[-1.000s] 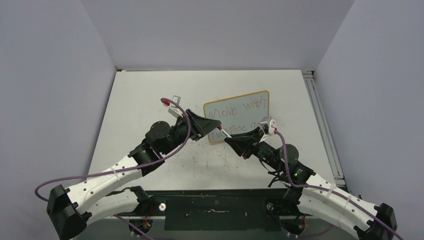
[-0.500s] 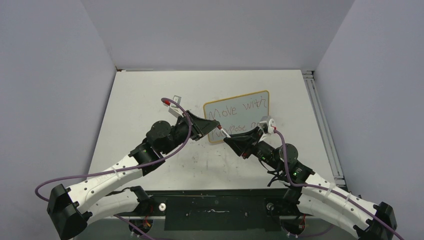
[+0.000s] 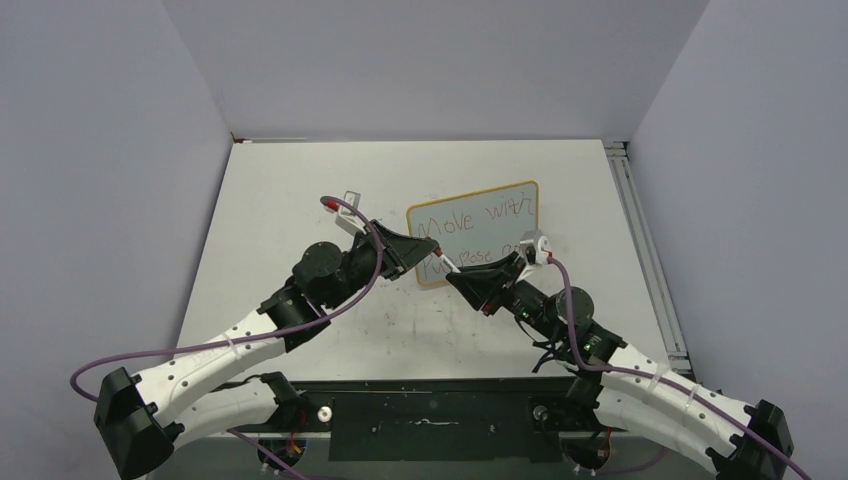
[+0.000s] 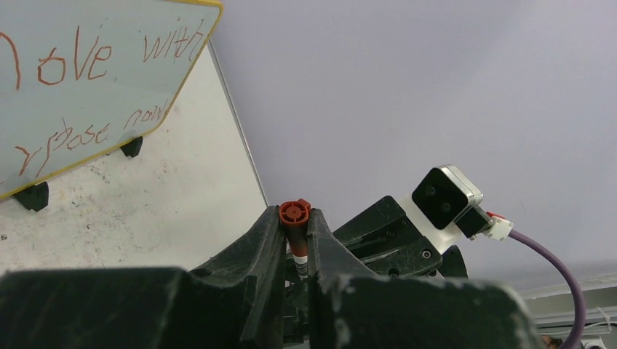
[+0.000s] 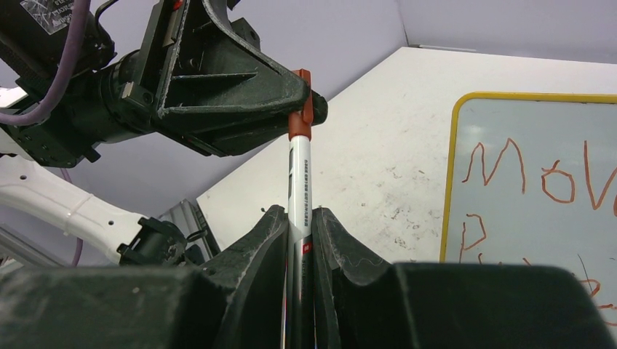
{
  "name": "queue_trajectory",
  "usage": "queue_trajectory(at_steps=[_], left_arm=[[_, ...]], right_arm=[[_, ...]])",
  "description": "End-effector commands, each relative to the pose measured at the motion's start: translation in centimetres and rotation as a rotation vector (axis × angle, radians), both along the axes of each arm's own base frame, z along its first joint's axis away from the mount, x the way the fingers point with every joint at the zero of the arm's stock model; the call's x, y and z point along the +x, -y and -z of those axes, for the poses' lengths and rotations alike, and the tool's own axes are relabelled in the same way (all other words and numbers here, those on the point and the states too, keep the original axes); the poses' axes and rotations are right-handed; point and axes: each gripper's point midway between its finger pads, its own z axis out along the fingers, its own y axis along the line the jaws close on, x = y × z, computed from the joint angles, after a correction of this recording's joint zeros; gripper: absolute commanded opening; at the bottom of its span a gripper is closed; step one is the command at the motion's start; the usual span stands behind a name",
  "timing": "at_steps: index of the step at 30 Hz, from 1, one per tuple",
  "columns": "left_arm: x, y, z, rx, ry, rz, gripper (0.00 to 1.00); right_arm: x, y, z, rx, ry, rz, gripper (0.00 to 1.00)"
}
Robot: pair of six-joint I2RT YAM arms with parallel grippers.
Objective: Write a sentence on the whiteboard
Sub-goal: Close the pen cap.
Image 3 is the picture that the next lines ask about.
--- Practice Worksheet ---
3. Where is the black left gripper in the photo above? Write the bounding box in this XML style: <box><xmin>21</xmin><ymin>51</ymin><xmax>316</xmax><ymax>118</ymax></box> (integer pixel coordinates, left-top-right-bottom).
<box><xmin>324</xmin><ymin>220</ymin><xmax>438</xmax><ymax>311</ymax></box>

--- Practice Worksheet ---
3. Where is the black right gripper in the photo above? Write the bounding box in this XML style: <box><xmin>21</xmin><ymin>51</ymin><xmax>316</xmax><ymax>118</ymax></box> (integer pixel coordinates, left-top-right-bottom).
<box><xmin>447</xmin><ymin>251</ymin><xmax>565</xmax><ymax>342</ymax></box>

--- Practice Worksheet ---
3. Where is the red capped whiteboard marker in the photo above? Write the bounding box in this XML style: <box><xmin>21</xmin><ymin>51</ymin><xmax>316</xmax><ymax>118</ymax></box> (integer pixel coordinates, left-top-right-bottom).
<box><xmin>439</xmin><ymin>253</ymin><xmax>460</xmax><ymax>273</ymax></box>

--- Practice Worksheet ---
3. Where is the yellow framed whiteboard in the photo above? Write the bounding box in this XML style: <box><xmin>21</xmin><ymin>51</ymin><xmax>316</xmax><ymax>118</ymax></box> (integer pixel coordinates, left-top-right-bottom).
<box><xmin>406</xmin><ymin>181</ymin><xmax>540</xmax><ymax>267</ymax></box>

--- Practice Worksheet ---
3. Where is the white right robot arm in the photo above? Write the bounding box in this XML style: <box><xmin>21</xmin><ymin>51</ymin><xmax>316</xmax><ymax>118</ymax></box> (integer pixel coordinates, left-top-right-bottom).
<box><xmin>442</xmin><ymin>252</ymin><xmax>808</xmax><ymax>479</ymax></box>

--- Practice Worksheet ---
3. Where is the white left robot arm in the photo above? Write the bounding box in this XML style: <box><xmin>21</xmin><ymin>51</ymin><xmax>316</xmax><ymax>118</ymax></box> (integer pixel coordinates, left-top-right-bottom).
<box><xmin>94</xmin><ymin>220</ymin><xmax>439</xmax><ymax>479</ymax></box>

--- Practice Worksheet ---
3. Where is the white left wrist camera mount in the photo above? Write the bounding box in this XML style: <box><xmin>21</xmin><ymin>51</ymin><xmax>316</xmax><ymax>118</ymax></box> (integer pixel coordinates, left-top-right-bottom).
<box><xmin>331</xmin><ymin>190</ymin><xmax>366</xmax><ymax>236</ymax></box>

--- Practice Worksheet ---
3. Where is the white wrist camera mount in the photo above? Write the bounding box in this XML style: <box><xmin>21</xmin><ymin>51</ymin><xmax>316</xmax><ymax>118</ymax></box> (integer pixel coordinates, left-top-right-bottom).
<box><xmin>519</xmin><ymin>230</ymin><xmax>552</xmax><ymax>267</ymax></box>
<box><xmin>331</xmin><ymin>190</ymin><xmax>366</xmax><ymax>236</ymax></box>

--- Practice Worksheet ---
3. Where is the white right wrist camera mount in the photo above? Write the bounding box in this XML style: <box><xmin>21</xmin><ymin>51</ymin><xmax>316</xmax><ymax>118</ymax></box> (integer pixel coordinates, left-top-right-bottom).
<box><xmin>519</xmin><ymin>230</ymin><xmax>552</xmax><ymax>267</ymax></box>

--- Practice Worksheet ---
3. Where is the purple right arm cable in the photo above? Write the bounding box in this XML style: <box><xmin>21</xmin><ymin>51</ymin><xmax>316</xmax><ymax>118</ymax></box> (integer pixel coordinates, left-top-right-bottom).
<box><xmin>547</xmin><ymin>256</ymin><xmax>813</xmax><ymax>480</ymax></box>

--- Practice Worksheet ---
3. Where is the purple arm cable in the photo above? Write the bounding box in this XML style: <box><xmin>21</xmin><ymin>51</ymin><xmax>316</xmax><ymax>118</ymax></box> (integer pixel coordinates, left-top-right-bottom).
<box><xmin>68</xmin><ymin>195</ymin><xmax>386</xmax><ymax>480</ymax></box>
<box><xmin>547</xmin><ymin>256</ymin><xmax>813</xmax><ymax>480</ymax></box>

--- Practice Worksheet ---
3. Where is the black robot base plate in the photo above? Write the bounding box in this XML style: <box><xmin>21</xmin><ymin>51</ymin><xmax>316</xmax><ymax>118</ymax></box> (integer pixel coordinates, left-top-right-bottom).
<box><xmin>241</xmin><ymin>377</ymin><xmax>606</xmax><ymax>463</ymax></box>

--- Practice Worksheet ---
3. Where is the aluminium frame rail right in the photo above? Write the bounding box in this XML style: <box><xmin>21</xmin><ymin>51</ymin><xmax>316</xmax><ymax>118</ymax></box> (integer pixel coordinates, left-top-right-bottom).
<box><xmin>604</xmin><ymin>141</ymin><xmax>693</xmax><ymax>375</ymax></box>

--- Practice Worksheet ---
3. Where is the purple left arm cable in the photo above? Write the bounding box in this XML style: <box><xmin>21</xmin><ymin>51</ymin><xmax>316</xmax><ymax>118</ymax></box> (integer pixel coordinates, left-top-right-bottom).
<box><xmin>68</xmin><ymin>195</ymin><xmax>386</xmax><ymax>480</ymax></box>

